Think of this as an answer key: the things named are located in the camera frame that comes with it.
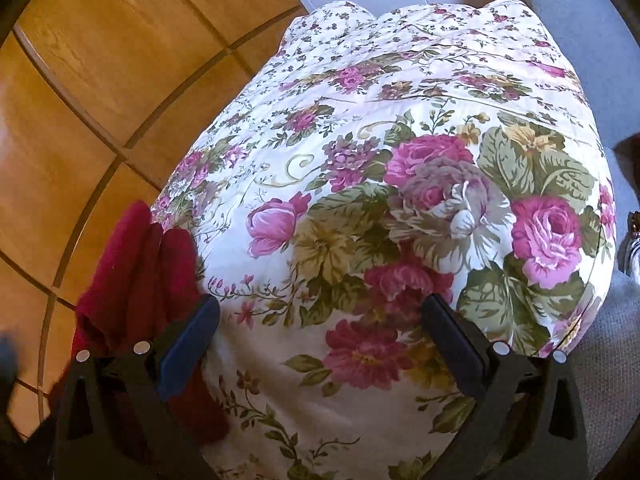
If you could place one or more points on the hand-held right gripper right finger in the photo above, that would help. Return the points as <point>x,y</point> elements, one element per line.
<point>455,350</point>

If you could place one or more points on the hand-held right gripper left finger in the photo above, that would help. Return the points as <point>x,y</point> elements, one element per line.
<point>192,345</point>

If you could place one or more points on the red garment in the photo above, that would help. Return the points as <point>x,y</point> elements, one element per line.
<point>145,265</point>

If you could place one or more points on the floral bedspread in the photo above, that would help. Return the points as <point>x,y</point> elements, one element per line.
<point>400,210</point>

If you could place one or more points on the striped object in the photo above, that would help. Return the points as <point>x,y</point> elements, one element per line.
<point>632,250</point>

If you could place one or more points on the wooden wardrobe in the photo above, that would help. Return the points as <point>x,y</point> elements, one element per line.
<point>75,135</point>

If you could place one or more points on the dark brown object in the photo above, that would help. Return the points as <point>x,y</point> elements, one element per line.
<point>631,150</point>

